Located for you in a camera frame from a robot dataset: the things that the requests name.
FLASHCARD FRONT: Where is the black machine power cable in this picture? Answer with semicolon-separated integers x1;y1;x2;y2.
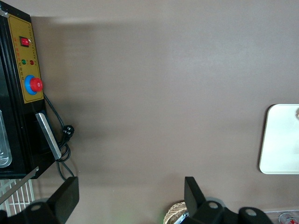
43;94;76;182

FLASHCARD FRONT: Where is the beige rectangular serving tray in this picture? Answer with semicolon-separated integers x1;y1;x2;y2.
258;103;299;175

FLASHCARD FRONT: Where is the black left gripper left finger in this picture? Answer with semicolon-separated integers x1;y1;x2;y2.
22;176;80;224

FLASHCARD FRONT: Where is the light oval wicker basket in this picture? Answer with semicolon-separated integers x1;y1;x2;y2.
165;201;189;224

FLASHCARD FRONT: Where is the black sealing machine yellow panel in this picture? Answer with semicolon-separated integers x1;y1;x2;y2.
0;4;54;180

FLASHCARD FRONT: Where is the white wire basket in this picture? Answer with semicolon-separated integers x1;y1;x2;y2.
0;178;36;217

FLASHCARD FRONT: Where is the clear acrylic bottle rack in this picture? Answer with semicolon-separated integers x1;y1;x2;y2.
264;209;299;224

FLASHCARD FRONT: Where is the aluminium foil container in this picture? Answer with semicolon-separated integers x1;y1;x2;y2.
179;210;191;224

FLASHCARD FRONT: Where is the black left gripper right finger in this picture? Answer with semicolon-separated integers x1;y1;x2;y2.
184;176;237;224

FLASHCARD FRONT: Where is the red cola bottle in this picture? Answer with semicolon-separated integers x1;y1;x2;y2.
278;212;299;224

